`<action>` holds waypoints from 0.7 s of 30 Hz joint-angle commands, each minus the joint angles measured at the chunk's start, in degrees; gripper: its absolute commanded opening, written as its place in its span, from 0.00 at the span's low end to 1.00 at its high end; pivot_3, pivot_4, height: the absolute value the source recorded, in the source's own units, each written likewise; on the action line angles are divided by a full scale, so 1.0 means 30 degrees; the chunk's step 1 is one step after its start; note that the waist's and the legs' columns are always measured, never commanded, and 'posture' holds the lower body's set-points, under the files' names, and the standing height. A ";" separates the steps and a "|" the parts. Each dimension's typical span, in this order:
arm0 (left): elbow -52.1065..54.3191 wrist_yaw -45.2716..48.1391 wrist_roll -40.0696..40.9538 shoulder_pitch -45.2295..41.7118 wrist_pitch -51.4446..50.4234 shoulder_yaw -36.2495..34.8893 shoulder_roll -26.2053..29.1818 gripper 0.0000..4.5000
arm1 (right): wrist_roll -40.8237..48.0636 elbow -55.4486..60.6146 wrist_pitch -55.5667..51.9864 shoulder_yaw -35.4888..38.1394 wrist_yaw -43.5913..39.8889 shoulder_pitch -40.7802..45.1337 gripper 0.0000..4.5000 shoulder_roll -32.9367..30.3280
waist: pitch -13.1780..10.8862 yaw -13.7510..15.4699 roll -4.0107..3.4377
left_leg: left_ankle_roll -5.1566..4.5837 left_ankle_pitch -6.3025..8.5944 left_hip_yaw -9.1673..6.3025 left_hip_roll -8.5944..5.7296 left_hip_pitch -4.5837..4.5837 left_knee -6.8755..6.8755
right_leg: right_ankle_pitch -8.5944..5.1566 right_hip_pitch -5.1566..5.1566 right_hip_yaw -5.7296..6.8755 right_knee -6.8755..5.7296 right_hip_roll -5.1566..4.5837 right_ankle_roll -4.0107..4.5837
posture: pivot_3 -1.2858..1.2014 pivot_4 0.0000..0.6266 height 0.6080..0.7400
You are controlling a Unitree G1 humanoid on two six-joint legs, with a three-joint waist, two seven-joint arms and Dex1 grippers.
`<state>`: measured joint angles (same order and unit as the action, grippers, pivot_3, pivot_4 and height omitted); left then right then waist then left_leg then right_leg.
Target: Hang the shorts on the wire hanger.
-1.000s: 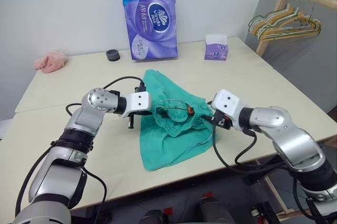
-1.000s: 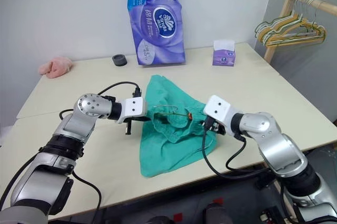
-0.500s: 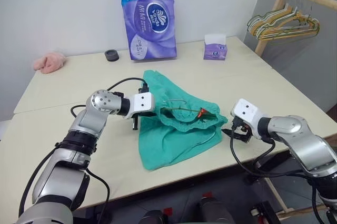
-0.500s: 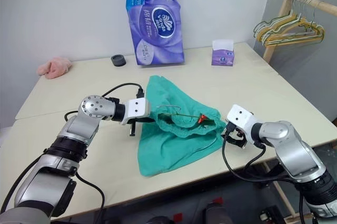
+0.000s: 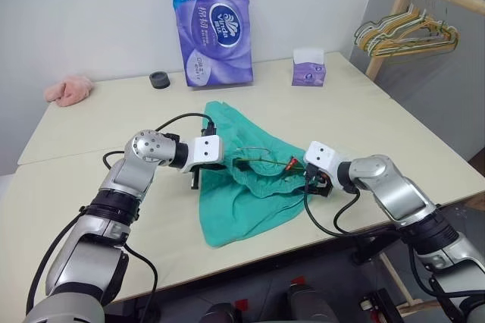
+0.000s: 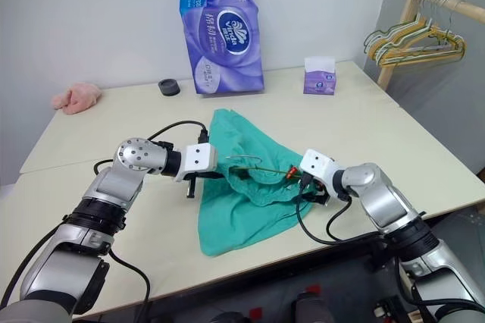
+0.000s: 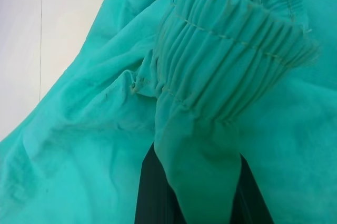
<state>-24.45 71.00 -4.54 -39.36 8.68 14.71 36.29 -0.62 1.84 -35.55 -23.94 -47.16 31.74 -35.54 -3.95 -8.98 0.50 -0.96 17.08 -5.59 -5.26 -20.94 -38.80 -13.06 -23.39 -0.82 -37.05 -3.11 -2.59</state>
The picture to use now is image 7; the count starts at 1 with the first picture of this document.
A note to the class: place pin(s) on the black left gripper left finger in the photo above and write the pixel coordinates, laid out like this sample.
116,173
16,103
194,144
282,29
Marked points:
151,189

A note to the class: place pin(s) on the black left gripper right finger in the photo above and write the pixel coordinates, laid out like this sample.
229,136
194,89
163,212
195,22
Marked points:
250,195

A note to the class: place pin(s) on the teal green garment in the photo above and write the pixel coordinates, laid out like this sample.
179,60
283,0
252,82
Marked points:
110,129

